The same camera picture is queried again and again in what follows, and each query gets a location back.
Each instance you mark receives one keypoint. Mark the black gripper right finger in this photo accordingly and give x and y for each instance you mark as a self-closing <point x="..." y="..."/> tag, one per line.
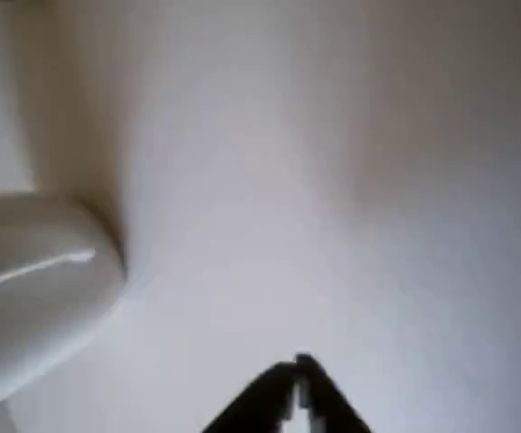
<point x="325" y="406"/>

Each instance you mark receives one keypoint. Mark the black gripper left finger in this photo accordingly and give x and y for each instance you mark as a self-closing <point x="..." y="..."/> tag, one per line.
<point x="264" y="397"/>

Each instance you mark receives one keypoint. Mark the white ceramic mug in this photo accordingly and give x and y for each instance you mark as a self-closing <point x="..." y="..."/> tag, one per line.
<point x="39" y="288"/>

